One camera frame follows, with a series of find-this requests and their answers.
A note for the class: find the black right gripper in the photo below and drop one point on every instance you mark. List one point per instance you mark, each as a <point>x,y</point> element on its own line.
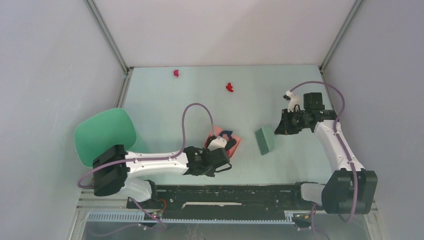
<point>284,127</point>

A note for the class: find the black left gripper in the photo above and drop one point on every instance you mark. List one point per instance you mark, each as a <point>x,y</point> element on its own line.
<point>211,172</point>

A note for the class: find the green hand brush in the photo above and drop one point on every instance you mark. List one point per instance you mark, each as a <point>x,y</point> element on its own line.
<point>265,139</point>

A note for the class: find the pink plastic dustpan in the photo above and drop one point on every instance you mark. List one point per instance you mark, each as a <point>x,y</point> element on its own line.
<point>230,153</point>

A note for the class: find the blue paper scrap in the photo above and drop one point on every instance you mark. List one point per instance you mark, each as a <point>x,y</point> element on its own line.
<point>227,133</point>

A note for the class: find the black paper scrap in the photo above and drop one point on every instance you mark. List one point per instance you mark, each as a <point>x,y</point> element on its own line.
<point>230,144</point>

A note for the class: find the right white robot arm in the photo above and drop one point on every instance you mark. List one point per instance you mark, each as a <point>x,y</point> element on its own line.
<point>351,188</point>

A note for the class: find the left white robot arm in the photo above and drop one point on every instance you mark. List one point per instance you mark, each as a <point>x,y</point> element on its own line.
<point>117,171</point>

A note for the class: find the green plastic waste bin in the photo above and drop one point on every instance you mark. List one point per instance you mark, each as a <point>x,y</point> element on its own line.
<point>100,132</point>

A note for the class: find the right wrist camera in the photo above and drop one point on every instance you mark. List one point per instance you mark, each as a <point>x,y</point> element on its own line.
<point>294,101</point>

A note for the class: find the left aluminium frame post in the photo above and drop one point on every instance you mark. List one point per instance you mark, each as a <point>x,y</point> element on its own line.
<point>107,35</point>

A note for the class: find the aluminium frame post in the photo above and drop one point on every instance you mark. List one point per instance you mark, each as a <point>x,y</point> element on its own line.
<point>107,35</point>
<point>353,12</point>

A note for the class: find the right aluminium frame post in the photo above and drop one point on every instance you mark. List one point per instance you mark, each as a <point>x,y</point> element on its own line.
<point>353,12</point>

